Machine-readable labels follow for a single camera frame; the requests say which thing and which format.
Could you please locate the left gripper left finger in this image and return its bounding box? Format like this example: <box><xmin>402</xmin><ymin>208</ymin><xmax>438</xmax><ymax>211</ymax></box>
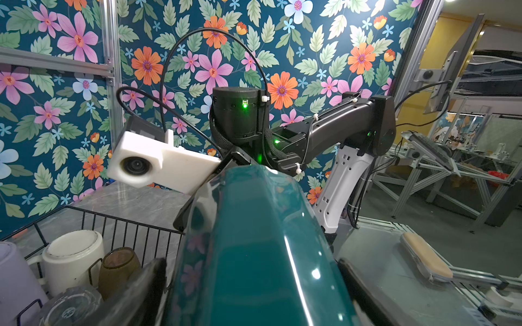
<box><xmin>81</xmin><ymin>258</ymin><xmax>167</xmax><ymax>326</ymax></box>

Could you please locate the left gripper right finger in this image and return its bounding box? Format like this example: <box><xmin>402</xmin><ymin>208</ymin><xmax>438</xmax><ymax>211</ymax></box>
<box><xmin>337</xmin><ymin>259</ymin><xmax>408</xmax><ymax>325</ymax></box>

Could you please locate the olive green glass cup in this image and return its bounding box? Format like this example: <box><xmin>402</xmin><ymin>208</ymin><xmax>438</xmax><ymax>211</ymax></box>
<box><xmin>98</xmin><ymin>247</ymin><xmax>141</xmax><ymax>301</ymax></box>

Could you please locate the clear glass cup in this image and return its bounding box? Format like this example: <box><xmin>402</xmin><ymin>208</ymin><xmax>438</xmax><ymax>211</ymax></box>
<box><xmin>33</xmin><ymin>285</ymin><xmax>103</xmax><ymax>325</ymax></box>

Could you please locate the white mug red inside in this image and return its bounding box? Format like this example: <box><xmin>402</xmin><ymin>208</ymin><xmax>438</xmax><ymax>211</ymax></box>
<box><xmin>27</xmin><ymin>230</ymin><xmax>105</xmax><ymax>297</ymax></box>

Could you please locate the cream mug green outside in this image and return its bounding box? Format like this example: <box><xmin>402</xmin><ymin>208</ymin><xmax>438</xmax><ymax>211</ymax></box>
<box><xmin>161</xmin><ymin>165</ymin><xmax>360</xmax><ymax>325</ymax></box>

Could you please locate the lavender plastic cup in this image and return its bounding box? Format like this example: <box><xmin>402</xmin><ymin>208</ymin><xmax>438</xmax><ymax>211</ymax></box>
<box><xmin>1</xmin><ymin>242</ymin><xmax>48</xmax><ymax>325</ymax></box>

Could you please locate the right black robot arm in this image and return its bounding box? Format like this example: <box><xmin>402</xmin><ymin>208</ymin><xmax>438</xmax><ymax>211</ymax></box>
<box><xmin>209</xmin><ymin>87</ymin><xmax>396</xmax><ymax>234</ymax></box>

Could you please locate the monitor on stand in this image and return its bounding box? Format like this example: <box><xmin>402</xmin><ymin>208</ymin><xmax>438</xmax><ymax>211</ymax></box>
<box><xmin>413</xmin><ymin>14</ymin><xmax>485</xmax><ymax>114</ymax></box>

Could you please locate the black wire dish rack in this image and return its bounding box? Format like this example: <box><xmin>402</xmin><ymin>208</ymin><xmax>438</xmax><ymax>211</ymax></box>
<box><xmin>0</xmin><ymin>205</ymin><xmax>184</xmax><ymax>326</ymax></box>

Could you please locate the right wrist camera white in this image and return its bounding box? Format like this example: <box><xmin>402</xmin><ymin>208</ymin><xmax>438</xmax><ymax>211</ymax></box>
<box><xmin>107</xmin><ymin>115</ymin><xmax>221</xmax><ymax>194</ymax></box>

